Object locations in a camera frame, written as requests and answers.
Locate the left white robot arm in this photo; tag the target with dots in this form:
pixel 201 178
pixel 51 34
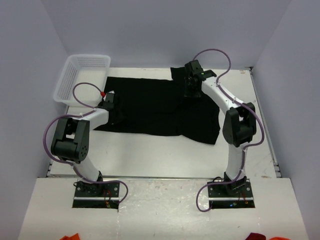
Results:
pixel 71 139

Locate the black t shirt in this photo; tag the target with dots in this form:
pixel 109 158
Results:
pixel 158 107

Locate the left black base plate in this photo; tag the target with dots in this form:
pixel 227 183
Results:
pixel 96 196

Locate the orange cloth bottom right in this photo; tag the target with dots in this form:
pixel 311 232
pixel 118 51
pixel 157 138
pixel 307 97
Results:
pixel 279 238

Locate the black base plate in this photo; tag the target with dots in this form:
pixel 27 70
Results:
pixel 225 197
pixel 96 196

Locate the white plastic basket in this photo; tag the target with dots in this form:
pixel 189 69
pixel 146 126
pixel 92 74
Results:
pixel 89 70

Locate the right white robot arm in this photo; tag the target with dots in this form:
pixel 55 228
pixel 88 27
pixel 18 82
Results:
pixel 239 124

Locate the orange cloth bottom left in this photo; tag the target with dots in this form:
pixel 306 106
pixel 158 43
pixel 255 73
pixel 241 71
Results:
pixel 72 237

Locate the orange cloth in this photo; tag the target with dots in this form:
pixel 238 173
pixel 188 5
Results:
pixel 279 238
pixel 72 237

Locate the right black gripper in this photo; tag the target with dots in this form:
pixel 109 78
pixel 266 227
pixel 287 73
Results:
pixel 189 94

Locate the dark red cloth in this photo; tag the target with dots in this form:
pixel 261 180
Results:
pixel 256 236

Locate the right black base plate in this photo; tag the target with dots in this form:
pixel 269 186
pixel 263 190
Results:
pixel 225 197

